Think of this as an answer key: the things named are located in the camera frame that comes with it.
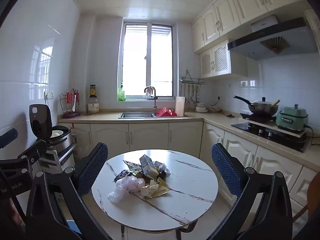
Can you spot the wooden chair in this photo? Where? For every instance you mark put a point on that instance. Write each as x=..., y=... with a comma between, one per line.
x=313, y=195

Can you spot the green dish soap bottle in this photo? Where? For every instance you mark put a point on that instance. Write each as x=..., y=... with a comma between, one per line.
x=121, y=95

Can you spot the wooden cutting board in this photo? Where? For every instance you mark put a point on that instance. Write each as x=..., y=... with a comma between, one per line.
x=179, y=105

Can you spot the black steel rice cooker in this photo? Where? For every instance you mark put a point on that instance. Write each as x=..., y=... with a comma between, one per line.
x=62, y=140

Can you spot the lattice door wall cabinet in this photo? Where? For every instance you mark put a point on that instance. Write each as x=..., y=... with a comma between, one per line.
x=220, y=57

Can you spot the yellow foil packet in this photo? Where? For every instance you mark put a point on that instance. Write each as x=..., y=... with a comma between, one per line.
x=161, y=192

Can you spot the red plastic basin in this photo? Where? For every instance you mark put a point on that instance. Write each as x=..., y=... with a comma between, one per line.
x=163, y=112

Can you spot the pink cleaning cloth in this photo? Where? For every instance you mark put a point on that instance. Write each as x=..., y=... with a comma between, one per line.
x=149, y=90

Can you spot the kitchen window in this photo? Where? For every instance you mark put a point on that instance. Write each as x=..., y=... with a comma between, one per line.
x=136, y=60

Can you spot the white spoon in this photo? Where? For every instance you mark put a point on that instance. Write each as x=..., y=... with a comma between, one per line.
x=74, y=105

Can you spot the white box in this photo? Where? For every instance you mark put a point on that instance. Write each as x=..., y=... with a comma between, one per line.
x=265, y=23

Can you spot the small dark flat object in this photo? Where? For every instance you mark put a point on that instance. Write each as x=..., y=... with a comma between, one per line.
x=229, y=115

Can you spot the clear plastic wrap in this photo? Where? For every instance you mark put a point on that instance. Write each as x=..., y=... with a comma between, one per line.
x=165, y=168

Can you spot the crumpled white tissue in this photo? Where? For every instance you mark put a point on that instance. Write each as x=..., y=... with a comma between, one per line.
x=150, y=188

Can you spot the red kitchen utensils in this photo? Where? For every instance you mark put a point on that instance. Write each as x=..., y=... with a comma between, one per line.
x=68, y=98

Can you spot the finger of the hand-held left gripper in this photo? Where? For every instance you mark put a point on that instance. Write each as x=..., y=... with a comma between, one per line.
x=8, y=136
x=30, y=152

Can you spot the cream upper wall cabinets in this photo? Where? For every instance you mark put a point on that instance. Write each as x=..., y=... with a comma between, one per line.
x=225, y=17

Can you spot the folding fan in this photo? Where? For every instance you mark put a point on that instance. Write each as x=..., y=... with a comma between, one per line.
x=275, y=45

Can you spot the blue plastic bin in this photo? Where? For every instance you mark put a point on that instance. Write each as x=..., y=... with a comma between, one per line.
x=73, y=227

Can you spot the white plastic bag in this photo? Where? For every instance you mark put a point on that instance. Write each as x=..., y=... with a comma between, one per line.
x=125, y=187

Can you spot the black snack packet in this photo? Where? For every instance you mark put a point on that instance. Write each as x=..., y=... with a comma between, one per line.
x=121, y=175

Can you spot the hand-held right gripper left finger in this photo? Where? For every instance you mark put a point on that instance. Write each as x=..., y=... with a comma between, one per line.
x=93, y=166

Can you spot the glass jar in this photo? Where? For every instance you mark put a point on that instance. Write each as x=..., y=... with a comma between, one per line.
x=93, y=108

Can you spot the round marble table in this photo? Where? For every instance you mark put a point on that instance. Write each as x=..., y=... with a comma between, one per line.
x=187, y=180

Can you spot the steel sink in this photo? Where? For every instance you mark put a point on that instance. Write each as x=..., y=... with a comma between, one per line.
x=136, y=115

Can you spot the stack of white bowls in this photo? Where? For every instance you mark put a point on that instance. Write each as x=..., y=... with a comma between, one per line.
x=201, y=108

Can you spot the white storage trolley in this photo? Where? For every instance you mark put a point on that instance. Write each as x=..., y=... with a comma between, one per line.
x=53, y=158

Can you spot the row of hanging utensils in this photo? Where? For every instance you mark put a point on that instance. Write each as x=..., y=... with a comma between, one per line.
x=193, y=95

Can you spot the wok with lid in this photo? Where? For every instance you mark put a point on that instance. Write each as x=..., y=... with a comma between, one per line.
x=262, y=107

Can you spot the wall utensil rail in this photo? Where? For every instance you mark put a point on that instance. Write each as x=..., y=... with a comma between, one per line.
x=192, y=80

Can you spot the steel faucet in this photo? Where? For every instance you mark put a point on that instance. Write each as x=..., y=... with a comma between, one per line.
x=155, y=103

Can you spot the dark round fruit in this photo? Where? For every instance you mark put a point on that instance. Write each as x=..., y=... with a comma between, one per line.
x=162, y=174

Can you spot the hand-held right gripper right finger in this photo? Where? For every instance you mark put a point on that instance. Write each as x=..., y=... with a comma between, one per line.
x=225, y=170

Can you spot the blue white milk carton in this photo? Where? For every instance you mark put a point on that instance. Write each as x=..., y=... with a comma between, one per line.
x=147, y=166

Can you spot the green electric cooker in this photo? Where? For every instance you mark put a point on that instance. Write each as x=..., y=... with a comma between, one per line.
x=291, y=120

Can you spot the range hood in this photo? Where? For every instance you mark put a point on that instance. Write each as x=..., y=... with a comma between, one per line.
x=275, y=42

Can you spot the black gas stove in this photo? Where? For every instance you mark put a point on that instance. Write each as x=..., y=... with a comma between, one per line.
x=275, y=138

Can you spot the cream lower kitchen cabinets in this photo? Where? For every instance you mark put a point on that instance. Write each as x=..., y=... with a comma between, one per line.
x=147, y=135

